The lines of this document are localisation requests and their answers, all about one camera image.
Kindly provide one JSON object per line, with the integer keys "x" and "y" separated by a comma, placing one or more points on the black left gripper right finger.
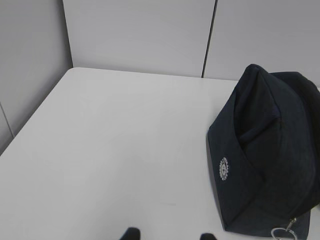
{"x": 208, "y": 232}

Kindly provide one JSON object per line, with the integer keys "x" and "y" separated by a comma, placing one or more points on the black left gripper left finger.
{"x": 131, "y": 233}

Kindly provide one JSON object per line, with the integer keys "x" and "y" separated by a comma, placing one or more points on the dark blue fabric lunch bag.
{"x": 265, "y": 154}

